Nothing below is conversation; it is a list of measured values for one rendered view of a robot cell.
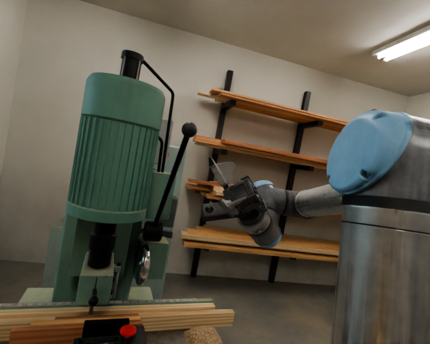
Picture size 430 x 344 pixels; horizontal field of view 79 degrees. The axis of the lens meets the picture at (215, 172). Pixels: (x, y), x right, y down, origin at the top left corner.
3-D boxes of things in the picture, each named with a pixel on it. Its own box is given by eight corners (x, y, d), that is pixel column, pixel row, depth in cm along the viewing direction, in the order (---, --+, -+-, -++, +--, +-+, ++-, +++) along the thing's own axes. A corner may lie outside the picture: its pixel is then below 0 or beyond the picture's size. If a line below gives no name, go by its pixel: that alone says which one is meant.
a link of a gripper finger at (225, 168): (226, 147, 70) (242, 177, 72) (207, 157, 72) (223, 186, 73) (224, 148, 67) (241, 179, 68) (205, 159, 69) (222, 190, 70)
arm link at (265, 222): (239, 215, 83) (247, 241, 76) (233, 207, 80) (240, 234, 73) (265, 203, 81) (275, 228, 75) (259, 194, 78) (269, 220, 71)
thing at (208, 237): (166, 299, 248) (212, 44, 238) (164, 272, 302) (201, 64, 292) (396, 311, 310) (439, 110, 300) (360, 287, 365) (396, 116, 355)
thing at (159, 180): (143, 218, 83) (151, 171, 82) (140, 211, 91) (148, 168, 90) (169, 220, 86) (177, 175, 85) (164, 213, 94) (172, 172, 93)
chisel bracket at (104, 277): (74, 312, 58) (80, 275, 57) (81, 281, 71) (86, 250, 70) (109, 311, 60) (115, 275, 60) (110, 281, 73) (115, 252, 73)
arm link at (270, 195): (274, 195, 99) (277, 225, 91) (244, 190, 98) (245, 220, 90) (284, 181, 92) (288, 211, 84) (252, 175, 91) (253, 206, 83)
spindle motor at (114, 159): (57, 222, 51) (82, 63, 50) (71, 203, 68) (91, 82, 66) (148, 228, 58) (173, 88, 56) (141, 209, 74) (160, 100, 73)
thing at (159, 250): (134, 279, 82) (140, 241, 81) (132, 269, 88) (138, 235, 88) (164, 279, 85) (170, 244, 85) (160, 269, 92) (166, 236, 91)
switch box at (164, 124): (149, 162, 91) (156, 117, 91) (145, 161, 101) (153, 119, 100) (166, 165, 93) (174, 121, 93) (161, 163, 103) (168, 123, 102)
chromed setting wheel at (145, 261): (135, 294, 74) (142, 251, 73) (132, 274, 85) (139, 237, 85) (146, 294, 75) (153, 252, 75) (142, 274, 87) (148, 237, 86)
